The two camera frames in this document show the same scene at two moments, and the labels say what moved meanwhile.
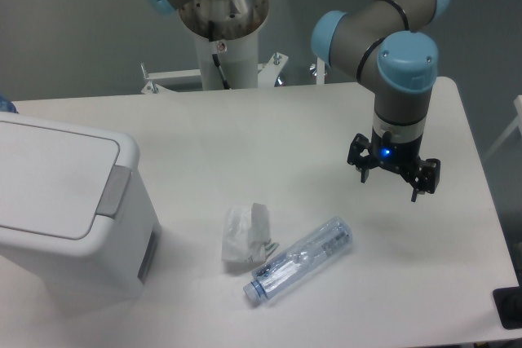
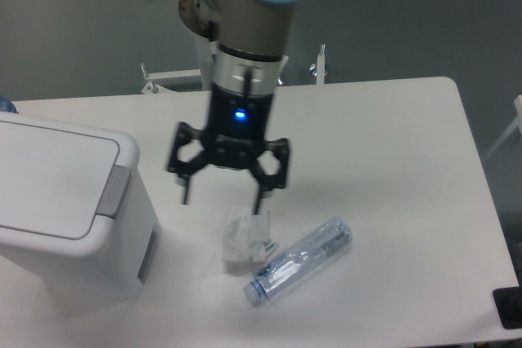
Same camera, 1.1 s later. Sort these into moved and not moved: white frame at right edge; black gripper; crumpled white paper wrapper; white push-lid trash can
Moved: black gripper
Not moved: white push-lid trash can; white frame at right edge; crumpled white paper wrapper
